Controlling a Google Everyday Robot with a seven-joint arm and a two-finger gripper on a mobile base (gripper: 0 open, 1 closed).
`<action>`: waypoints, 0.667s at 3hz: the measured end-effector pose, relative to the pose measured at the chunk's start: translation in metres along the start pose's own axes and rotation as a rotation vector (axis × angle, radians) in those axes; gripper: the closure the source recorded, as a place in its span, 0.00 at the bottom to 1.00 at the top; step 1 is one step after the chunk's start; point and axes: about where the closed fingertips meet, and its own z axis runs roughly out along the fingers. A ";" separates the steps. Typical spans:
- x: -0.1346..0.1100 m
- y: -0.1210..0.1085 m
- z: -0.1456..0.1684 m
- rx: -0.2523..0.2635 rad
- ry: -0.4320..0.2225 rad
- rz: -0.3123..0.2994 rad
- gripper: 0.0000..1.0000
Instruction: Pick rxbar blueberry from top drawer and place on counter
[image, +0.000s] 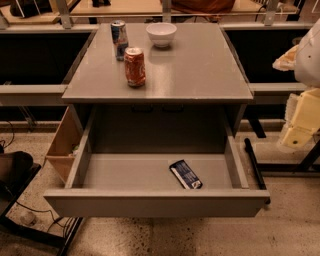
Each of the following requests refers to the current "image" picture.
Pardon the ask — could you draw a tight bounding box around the black floor cable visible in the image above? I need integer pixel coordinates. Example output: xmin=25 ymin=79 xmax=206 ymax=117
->
xmin=14 ymin=199 xmax=74 ymax=238

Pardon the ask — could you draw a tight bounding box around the blue silver drink can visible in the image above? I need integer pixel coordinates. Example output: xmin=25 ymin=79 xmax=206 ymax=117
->
xmin=110 ymin=20 xmax=129 ymax=61

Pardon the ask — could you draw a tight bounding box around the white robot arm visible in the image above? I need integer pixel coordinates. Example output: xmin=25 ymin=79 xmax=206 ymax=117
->
xmin=272 ymin=19 xmax=320 ymax=152

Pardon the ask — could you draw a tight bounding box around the orange soda can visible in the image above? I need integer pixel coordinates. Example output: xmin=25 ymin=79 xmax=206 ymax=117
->
xmin=124 ymin=47 xmax=146 ymax=87

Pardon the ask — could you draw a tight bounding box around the dark bag on floor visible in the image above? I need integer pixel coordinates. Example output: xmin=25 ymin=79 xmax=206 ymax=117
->
xmin=0 ymin=151 xmax=33 ymax=201

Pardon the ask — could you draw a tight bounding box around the brown cardboard box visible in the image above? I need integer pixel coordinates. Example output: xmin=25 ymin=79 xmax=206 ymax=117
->
xmin=46 ymin=106 xmax=83 ymax=183

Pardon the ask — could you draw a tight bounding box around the white ceramic bowl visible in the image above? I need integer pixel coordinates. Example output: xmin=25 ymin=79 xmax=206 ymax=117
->
xmin=146 ymin=23 xmax=177 ymax=47

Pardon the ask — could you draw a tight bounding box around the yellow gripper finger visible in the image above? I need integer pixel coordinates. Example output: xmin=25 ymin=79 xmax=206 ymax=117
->
xmin=277 ymin=88 xmax=320 ymax=153
xmin=272 ymin=45 xmax=298 ymax=71

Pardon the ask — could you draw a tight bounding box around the grey open top drawer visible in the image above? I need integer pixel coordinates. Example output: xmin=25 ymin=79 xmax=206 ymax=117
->
xmin=44 ymin=105 xmax=270 ymax=218

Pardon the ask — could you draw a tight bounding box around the grey counter cabinet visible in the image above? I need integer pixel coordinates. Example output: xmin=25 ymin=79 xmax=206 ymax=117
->
xmin=63 ymin=23 xmax=253 ymax=130

